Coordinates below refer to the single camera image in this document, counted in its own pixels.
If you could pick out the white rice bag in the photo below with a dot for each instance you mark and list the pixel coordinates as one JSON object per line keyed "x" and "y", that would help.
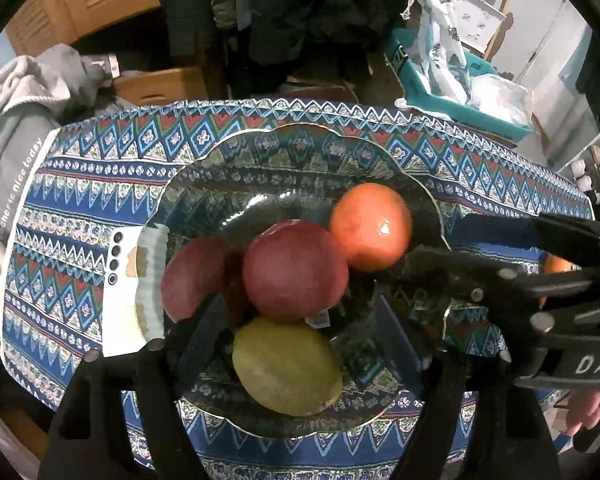
{"x": 442, "y": 40}

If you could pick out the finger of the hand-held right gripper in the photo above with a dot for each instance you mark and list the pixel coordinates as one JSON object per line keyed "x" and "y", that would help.
{"x": 460, "y": 275}
{"x": 495, "y": 232}

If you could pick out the teal plastic crate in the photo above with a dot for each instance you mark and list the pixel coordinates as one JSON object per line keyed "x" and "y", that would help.
{"x": 410, "y": 75}

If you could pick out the red apple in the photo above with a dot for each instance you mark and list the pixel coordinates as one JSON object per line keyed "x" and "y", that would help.
{"x": 295, "y": 270}
{"x": 195, "y": 280}

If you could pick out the orange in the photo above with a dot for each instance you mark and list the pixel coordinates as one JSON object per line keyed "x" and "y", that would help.
{"x": 370, "y": 227}
{"x": 556, "y": 263}

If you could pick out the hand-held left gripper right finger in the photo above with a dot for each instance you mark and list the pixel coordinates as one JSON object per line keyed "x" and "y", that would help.
{"x": 397, "y": 335}

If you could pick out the clear plastic bag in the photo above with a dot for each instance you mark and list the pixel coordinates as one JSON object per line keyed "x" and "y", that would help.
{"x": 500, "y": 100}

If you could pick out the white door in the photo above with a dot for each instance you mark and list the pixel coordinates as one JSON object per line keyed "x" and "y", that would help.
{"x": 545, "y": 60}

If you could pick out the white shoes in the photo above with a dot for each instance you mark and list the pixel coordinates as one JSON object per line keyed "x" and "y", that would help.
{"x": 584, "y": 182}

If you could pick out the clear glass bowl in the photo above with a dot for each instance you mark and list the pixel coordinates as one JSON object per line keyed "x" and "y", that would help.
{"x": 280, "y": 170}

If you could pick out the blue patterned tablecloth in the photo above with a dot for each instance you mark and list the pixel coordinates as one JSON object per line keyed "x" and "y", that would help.
{"x": 105, "y": 170}

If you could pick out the wooden shelf rack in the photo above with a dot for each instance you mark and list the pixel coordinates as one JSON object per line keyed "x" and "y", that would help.
{"x": 505, "y": 5}

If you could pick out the grey printed garment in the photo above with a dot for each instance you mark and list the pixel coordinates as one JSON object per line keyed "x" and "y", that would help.
{"x": 10, "y": 170}

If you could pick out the black jacket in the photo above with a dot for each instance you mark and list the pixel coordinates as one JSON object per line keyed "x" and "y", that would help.
{"x": 320, "y": 15}

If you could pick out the grey clothes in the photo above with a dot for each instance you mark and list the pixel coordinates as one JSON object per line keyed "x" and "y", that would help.
{"x": 75, "y": 72}

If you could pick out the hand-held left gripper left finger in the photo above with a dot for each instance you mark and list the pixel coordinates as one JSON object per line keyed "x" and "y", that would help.
{"x": 202, "y": 332}

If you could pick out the flat brown cardboard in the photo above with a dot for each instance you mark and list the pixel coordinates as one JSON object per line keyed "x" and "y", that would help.
{"x": 325, "y": 91}

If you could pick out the person's right hand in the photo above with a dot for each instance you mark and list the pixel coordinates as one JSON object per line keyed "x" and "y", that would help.
{"x": 585, "y": 410}

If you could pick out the brown cardboard box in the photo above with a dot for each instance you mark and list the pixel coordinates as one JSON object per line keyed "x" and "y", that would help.
{"x": 165, "y": 85}

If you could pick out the dark grey jacket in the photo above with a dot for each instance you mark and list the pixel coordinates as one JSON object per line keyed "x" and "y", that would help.
{"x": 195, "y": 5}

